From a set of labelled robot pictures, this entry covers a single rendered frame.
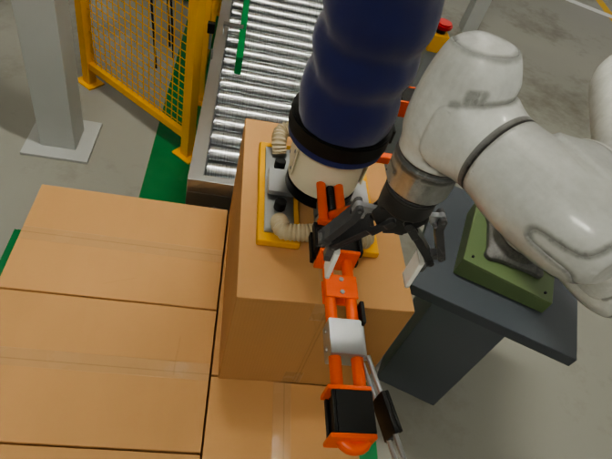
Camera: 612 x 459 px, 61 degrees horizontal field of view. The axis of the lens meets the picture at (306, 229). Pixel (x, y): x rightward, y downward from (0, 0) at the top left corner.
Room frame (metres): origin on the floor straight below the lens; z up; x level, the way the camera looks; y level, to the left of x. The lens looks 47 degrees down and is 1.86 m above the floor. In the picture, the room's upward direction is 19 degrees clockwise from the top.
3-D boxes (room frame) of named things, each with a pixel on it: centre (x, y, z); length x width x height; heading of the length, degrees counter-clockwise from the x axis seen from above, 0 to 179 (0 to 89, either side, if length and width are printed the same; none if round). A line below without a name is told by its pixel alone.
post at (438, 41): (1.98, -0.24, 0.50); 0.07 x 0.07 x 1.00; 15
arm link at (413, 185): (0.54, -0.12, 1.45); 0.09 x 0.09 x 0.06
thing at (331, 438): (0.37, -0.16, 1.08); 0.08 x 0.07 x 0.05; 17
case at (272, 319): (0.94, -0.01, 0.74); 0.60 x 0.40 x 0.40; 17
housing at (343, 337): (0.50, -0.13, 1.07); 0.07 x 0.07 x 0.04; 17
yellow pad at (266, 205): (0.92, 0.10, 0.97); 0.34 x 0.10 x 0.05; 17
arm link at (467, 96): (0.54, -0.13, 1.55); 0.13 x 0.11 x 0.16; 46
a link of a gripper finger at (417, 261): (0.56, -0.18, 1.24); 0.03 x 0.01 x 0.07; 16
